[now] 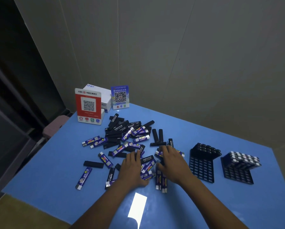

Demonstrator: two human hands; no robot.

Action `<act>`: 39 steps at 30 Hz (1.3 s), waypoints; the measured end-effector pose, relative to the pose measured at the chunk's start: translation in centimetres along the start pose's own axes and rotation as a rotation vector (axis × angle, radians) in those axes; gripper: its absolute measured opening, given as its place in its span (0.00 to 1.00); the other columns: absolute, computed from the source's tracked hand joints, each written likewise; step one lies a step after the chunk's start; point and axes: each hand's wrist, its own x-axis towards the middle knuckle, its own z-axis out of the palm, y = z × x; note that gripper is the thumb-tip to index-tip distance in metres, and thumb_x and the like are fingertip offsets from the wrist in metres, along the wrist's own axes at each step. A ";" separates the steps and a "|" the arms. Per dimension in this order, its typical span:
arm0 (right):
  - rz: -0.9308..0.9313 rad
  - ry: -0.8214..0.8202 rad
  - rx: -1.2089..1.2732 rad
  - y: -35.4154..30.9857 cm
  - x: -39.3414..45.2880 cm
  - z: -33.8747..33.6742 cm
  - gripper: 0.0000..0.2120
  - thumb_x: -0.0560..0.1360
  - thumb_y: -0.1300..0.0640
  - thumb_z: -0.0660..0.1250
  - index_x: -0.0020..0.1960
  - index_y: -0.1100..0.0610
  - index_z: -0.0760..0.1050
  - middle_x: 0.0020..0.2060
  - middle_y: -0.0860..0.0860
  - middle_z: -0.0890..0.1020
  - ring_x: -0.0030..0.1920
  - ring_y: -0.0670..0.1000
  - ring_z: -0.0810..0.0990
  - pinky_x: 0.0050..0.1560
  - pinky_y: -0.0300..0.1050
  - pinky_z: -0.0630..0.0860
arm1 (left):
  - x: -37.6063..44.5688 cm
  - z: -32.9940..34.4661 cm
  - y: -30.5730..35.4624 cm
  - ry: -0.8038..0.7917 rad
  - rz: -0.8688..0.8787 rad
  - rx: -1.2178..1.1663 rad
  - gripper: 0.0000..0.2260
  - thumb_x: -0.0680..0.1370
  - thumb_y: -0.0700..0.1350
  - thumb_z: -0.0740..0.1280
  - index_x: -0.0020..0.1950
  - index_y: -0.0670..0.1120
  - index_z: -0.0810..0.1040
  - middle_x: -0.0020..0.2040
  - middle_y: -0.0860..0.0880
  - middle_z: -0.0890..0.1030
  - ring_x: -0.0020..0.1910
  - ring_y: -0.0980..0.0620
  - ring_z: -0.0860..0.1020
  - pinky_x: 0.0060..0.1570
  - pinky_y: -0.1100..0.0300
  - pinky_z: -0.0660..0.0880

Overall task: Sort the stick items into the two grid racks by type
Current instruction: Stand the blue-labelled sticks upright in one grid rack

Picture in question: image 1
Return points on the blue code sign stand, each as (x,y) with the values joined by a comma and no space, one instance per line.
(120,96)

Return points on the white cardboard box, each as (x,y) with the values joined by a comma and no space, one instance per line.
(105,92)

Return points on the pile of mixed lighters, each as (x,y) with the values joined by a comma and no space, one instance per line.
(116,131)

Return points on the person's left forearm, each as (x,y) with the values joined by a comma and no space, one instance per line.
(102,209)

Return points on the black grid tray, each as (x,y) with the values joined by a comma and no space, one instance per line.
(236,175)
(200,170)

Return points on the red code sign stand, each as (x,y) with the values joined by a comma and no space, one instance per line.
(88,104)

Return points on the person's left hand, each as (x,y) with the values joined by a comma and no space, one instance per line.
(130,170)

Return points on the row of blue lighters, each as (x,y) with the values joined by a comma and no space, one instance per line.
(242,160)

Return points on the person's right hand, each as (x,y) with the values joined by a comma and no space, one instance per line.
(175,166)

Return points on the person's right forearm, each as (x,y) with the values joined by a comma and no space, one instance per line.
(214,207)

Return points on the row of black lighters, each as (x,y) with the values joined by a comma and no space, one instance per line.
(205,150)

